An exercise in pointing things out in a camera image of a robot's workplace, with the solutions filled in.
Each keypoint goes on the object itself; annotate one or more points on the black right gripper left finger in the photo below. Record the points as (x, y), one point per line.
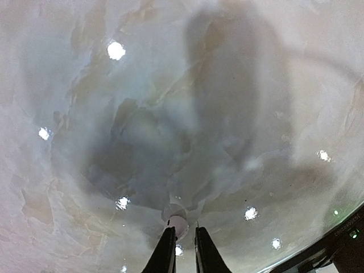
(163, 258)

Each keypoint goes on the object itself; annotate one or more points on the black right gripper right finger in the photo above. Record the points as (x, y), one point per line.
(208, 259)

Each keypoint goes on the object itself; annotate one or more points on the pink white earbud charging case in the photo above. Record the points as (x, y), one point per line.
(174, 215)

